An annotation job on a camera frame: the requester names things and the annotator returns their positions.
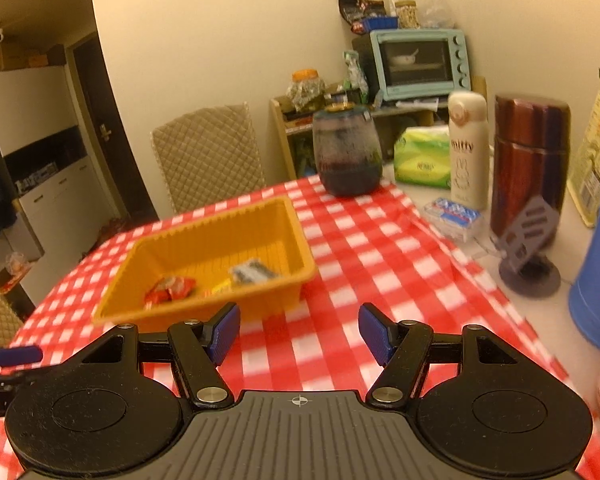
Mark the silver green bag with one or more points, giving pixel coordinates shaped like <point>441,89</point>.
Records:
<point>356,77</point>

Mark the white security camera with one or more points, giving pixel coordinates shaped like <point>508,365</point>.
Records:
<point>0,36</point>

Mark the light blue toaster oven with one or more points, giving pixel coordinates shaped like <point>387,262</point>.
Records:
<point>415,62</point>

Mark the grey phone stand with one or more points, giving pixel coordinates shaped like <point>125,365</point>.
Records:
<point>527,230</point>

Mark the red checkered tablecloth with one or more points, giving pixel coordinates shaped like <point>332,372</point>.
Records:
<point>380,270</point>

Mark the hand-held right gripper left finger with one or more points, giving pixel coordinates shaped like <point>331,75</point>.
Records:
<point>222,335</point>

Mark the white thermos bottle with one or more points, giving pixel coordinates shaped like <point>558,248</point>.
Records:
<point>467,155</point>

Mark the dark glass jar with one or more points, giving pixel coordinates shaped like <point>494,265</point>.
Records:
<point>347,155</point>

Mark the dark snack bag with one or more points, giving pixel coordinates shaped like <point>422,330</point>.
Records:
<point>357,10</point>

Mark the grey clear snack packet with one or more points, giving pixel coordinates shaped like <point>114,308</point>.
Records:
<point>254,272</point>

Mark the brown metal thermos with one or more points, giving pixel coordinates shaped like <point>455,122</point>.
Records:
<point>527,160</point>

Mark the red candy packet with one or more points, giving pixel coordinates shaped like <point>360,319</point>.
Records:
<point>172,290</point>

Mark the blue white tissue packet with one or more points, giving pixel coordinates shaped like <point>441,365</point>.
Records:
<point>452,215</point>

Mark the green tissue pack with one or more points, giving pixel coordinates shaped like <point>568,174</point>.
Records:
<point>422,160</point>

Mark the wooden shelf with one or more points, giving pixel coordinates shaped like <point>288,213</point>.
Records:
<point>282,130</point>

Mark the row of shoes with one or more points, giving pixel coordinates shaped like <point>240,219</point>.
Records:
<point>112,230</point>

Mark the yellow green bag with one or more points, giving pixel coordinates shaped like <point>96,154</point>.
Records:
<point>592,160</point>

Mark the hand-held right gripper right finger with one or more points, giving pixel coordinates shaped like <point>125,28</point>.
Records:
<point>377,335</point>

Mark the white cabinet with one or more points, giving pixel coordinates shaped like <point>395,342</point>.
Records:
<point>45,125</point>

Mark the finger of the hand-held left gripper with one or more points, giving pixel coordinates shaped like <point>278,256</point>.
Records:
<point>15,356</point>

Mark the dark door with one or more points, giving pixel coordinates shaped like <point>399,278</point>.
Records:
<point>110,135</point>

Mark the orange plastic tray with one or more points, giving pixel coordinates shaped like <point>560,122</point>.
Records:
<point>205,240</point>

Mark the blue basket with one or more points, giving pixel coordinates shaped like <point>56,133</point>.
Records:
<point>380,23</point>

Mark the yellow candy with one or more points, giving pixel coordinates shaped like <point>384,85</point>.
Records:
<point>216,288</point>

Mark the clear plastic bag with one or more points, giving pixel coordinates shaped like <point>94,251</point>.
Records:
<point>435,7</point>

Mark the orange lid jar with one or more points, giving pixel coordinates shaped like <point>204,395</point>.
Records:
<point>306,90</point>

